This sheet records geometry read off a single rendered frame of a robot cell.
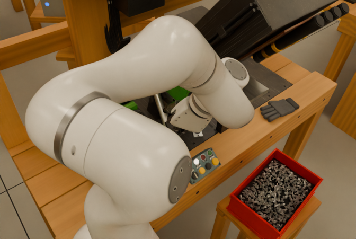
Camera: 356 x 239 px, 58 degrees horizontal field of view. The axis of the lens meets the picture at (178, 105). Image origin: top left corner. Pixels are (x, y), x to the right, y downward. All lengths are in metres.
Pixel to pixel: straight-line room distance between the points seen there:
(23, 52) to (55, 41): 0.13
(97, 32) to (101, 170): 1.02
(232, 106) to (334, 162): 2.12
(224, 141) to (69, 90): 1.05
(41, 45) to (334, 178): 2.13
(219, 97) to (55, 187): 0.84
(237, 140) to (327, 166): 1.39
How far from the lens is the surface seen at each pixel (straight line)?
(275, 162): 1.41
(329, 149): 2.83
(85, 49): 1.35
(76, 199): 1.28
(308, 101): 1.71
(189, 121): 0.89
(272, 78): 1.78
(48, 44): 1.39
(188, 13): 1.53
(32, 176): 1.38
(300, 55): 3.74
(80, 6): 1.27
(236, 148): 1.39
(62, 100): 0.41
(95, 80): 0.42
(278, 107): 1.58
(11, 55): 1.36
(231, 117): 0.69
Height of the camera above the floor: 1.96
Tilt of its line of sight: 44 degrees down
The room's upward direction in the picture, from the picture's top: 4 degrees clockwise
